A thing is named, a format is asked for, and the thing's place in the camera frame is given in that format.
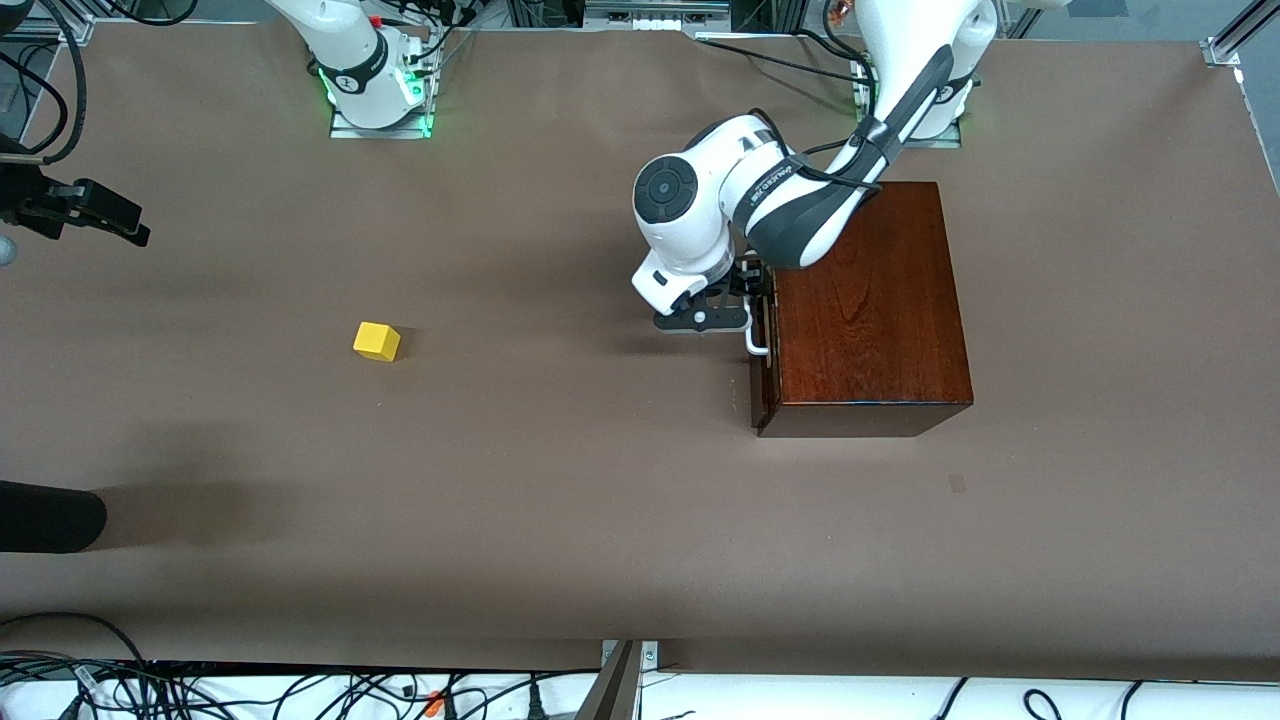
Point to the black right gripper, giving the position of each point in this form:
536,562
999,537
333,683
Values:
42,206

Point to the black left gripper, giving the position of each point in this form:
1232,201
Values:
744,281

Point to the yellow cube block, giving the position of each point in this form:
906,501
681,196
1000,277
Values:
376,341

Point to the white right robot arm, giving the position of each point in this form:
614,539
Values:
350,60

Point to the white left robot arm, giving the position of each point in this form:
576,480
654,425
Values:
690,200

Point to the dark brown wooden cabinet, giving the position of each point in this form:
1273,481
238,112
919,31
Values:
880,330

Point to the grey device with white plugs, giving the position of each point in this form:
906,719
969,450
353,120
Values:
655,8

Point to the black rounded object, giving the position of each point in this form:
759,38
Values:
45,517

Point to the grey metal bar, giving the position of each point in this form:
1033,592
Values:
612,690

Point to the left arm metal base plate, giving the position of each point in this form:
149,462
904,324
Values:
950,142

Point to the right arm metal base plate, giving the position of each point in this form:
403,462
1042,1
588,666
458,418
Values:
380,132

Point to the silver metal bracket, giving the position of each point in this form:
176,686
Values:
650,655

